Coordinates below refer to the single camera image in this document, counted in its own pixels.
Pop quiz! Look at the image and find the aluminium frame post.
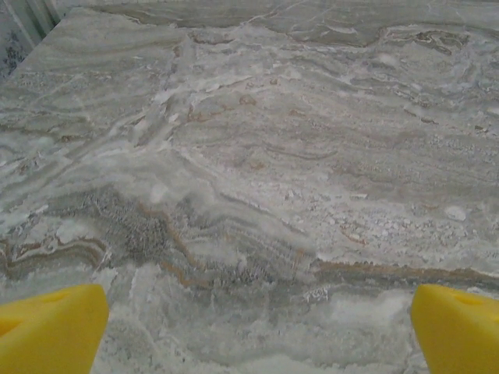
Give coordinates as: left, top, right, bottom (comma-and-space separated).
11, 0, 63, 42

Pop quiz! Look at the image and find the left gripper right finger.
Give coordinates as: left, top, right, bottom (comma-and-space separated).
411, 283, 499, 374

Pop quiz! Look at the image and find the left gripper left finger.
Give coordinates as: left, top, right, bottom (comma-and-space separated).
0, 283, 111, 374

